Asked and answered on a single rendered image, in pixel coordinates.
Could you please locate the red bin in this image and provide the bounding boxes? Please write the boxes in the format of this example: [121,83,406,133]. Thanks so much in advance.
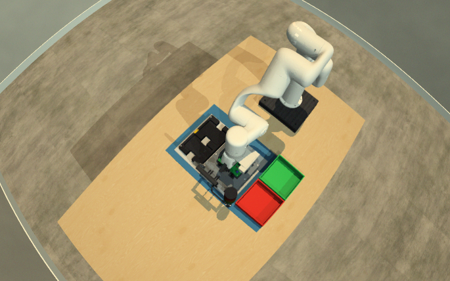
[235,179,284,227]

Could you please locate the green bin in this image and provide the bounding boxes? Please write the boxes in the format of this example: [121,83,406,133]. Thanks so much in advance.
[259,154,305,201]

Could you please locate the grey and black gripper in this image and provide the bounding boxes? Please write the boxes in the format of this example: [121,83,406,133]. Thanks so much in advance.
[219,151,237,173]

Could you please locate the green circuit board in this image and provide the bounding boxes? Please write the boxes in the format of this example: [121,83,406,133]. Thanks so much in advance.
[218,156,241,177]

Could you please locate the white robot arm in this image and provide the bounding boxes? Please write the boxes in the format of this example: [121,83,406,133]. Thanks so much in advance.
[225,21,334,174]

